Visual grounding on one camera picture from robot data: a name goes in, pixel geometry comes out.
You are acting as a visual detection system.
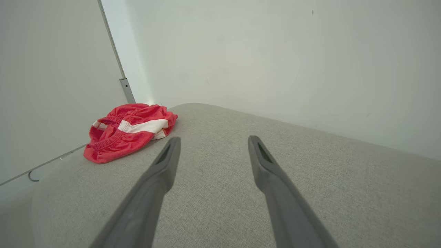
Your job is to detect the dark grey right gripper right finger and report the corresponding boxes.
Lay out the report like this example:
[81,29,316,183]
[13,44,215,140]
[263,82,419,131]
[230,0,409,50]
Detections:
[248,135,340,248]

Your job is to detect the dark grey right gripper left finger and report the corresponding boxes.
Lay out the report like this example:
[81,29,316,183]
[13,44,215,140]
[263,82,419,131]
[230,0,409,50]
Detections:
[89,136,182,248]

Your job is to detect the red shorts with white stripe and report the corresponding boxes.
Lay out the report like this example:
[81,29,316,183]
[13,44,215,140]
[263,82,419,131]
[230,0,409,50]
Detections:
[83,103,178,164]

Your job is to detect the grey metal corner profile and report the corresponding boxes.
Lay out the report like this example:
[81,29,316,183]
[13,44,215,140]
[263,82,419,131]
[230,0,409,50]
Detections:
[97,0,136,104]

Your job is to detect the thin metal rail with hook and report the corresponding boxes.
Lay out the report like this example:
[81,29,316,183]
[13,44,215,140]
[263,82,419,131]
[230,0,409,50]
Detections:
[0,143,87,187]

